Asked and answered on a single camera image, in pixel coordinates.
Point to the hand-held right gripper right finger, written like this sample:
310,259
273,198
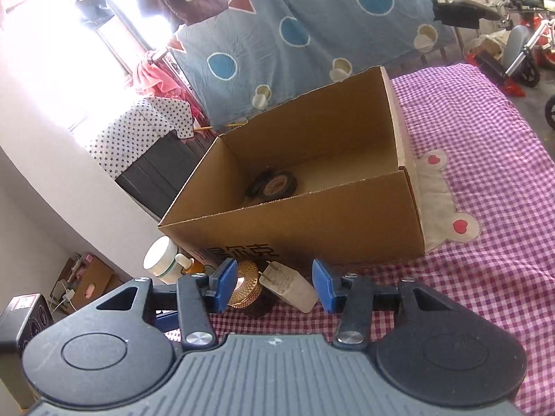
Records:
323,284

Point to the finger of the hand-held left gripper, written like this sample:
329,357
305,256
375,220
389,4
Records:
167,320

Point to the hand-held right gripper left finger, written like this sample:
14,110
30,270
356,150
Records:
225,284

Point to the gold-lidded dark jar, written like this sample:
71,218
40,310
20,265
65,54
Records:
247,286

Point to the white charger plug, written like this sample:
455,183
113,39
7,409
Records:
290,288

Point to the green dropper bottle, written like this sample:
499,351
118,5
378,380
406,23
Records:
188,264

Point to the brown cardboard box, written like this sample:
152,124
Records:
325,229

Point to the white supplement bottle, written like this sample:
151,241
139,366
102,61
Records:
158,260

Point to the black key fob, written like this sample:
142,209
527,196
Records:
256,186

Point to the black tape roll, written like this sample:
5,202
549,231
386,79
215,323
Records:
282,184

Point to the plain cardboard box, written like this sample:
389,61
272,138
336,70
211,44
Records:
97,281

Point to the white floor charger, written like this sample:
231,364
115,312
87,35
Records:
65,297

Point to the dark grey cabinet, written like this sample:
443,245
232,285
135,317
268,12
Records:
164,173

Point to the black speaker box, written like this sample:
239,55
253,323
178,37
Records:
21,325

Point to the yellow rod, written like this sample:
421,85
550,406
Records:
217,126

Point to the white star-dotted cloth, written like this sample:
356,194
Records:
138,130

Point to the purple checked tablecloth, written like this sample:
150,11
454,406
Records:
485,160

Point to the pink hanging clothing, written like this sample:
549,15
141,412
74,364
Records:
160,82

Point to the blue printed bedsheet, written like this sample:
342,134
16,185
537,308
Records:
312,52

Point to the red toy vehicle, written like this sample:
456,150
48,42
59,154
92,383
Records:
485,63

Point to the black padded seat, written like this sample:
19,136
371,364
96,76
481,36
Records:
462,11

